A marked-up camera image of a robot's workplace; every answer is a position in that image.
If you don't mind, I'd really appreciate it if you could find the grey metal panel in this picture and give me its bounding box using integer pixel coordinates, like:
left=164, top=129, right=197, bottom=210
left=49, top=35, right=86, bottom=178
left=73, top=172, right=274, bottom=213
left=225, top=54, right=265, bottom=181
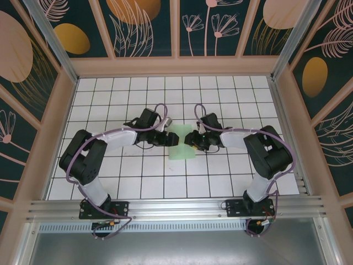
left=23, top=218, right=336, bottom=265

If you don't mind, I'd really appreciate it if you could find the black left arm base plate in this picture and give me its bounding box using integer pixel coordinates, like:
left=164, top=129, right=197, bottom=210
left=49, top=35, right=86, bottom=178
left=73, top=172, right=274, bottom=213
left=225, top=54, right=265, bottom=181
left=79, top=200, right=130, bottom=220

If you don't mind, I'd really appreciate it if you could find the aluminium side rail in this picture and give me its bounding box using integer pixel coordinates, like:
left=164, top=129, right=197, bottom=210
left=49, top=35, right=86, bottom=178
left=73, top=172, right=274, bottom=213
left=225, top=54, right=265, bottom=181
left=269, top=76, right=314, bottom=197

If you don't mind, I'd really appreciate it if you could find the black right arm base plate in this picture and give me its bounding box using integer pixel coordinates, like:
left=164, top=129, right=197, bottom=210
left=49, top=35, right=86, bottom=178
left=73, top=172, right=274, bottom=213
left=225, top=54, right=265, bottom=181
left=225, top=198, right=275, bottom=219

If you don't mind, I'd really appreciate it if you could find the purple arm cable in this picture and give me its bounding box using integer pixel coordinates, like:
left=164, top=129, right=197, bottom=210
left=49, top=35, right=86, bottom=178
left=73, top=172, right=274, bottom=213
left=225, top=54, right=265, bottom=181
left=194, top=103, right=297, bottom=238
left=65, top=103, right=169, bottom=241

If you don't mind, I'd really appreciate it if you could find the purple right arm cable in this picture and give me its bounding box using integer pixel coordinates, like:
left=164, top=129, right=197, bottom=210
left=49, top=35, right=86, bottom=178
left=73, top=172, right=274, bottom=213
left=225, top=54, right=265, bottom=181
left=194, top=103, right=297, bottom=238

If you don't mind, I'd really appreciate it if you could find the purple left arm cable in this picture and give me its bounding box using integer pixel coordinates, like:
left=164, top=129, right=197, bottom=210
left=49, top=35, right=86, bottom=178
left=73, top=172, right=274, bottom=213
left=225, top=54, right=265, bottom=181
left=65, top=103, right=169, bottom=241

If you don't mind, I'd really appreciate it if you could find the light green cloth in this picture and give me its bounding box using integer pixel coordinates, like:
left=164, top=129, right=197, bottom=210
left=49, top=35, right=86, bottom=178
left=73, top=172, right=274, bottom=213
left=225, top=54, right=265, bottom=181
left=167, top=124, right=197, bottom=161

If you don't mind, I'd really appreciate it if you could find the aluminium frame post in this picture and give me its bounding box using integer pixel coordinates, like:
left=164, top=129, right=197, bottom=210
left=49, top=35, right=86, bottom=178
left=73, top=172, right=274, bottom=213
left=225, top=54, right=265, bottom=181
left=22, top=0, right=79, bottom=83
left=271, top=0, right=323, bottom=81

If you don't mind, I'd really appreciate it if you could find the grey slotted cable duct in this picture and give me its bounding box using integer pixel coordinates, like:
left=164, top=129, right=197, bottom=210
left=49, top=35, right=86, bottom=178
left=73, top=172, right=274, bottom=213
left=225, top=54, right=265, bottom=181
left=38, top=222, right=249, bottom=233

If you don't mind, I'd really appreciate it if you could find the yellow connector power lead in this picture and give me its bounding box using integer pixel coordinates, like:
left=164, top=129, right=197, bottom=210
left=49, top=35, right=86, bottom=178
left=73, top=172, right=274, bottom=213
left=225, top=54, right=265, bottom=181
left=92, top=219, right=122, bottom=229
left=256, top=206, right=276, bottom=226

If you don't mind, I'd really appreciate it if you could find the long aluminium mounting rail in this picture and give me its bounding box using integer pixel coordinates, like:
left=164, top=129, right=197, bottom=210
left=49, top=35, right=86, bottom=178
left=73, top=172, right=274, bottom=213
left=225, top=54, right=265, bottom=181
left=26, top=195, right=330, bottom=221

